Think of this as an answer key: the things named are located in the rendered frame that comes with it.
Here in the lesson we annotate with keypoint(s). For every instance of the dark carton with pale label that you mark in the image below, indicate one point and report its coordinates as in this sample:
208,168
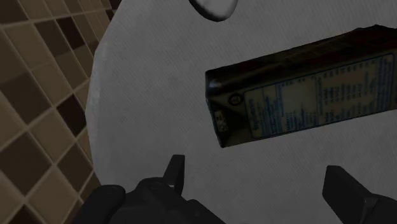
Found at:
297,93

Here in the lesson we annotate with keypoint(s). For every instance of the white toilet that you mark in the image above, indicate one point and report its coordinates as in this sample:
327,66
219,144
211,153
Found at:
149,102

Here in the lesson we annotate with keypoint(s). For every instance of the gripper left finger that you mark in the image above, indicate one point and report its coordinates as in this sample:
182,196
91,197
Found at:
155,198

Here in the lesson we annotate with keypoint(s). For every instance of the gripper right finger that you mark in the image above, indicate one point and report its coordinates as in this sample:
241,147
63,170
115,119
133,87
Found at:
347,192

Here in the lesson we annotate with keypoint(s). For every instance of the white rounded knob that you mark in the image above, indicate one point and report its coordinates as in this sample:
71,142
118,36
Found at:
214,8

